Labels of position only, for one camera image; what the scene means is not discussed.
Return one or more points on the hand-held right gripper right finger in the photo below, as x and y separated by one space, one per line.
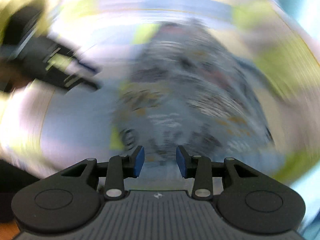
181 162

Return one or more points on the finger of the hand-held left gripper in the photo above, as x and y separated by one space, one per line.
75 58
75 82

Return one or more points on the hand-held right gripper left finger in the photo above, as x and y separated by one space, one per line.
139 161

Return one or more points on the blue animal print garment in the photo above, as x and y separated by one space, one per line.
187 92

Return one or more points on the plaid blue green blanket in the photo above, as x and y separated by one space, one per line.
75 120

